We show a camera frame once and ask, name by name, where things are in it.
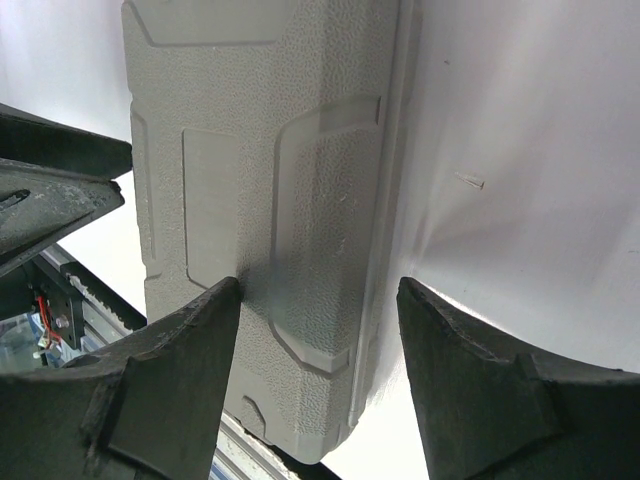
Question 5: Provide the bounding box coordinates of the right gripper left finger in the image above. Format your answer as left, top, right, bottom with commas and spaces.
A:
0, 275, 245, 480

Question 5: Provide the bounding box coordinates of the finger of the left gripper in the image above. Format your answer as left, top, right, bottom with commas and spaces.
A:
1, 104, 132, 276

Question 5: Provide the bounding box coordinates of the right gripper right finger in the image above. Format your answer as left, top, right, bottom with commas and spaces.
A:
397, 277, 639, 479

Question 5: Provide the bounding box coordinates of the grey plastic tool case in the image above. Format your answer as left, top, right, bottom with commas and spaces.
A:
122, 1, 422, 464

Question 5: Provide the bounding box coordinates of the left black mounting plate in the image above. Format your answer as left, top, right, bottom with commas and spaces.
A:
32, 259, 84, 350

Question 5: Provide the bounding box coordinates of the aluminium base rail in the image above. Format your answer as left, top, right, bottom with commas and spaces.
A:
0, 242, 351, 480

